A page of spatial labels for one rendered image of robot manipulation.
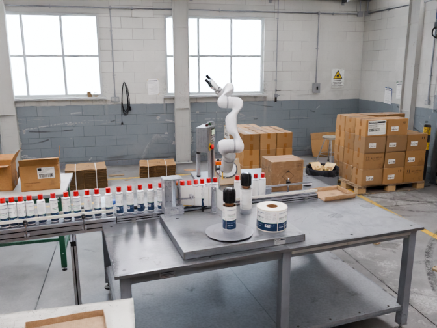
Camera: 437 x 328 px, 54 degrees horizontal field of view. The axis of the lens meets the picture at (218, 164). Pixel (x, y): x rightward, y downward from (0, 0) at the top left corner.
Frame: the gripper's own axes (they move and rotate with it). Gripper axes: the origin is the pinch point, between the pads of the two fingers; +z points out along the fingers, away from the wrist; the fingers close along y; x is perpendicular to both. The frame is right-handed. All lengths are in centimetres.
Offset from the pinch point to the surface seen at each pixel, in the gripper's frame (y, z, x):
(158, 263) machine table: -222, 1, -14
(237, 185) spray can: -123, -45, 3
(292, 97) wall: 427, -281, -55
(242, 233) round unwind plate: -190, -35, 17
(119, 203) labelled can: -157, 17, -54
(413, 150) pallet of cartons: 168, -347, 94
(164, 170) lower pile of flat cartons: 210, -144, -258
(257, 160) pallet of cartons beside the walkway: 158, -202, -96
